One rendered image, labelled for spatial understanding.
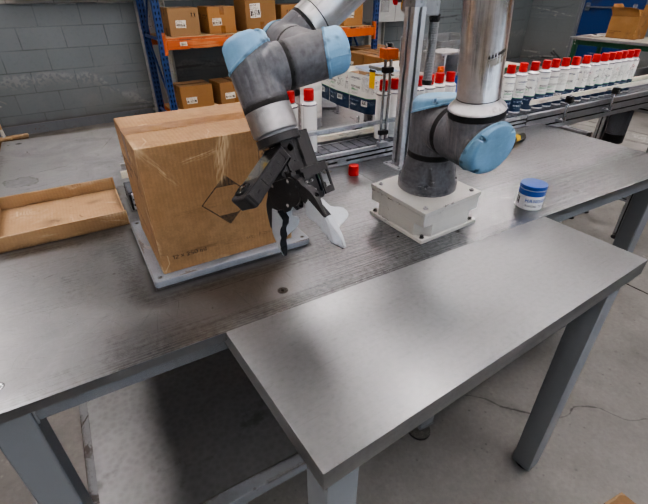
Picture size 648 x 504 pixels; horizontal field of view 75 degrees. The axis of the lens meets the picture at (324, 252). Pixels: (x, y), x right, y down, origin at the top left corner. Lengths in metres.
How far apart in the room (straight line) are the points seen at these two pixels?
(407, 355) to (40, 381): 0.60
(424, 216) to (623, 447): 1.21
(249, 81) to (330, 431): 0.52
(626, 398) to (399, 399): 1.50
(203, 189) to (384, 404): 0.53
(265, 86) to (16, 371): 0.61
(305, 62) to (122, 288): 0.58
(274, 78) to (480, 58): 0.40
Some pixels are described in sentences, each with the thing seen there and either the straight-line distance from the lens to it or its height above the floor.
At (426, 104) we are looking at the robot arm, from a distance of 1.03.
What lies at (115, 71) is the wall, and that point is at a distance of 5.64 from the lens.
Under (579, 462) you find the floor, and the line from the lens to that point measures 1.81.
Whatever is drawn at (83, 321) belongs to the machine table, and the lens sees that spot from 0.92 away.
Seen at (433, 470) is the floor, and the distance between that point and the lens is 1.62.
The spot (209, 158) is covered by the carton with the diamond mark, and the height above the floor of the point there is 1.08.
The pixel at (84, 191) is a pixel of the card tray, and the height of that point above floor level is 0.84.
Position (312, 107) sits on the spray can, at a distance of 1.42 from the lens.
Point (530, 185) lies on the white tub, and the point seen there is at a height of 0.90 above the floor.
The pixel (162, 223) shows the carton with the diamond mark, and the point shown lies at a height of 0.97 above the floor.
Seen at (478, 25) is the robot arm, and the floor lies 1.30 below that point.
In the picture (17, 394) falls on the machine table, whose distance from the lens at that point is 0.83.
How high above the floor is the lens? 1.37
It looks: 32 degrees down
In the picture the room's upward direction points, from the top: straight up
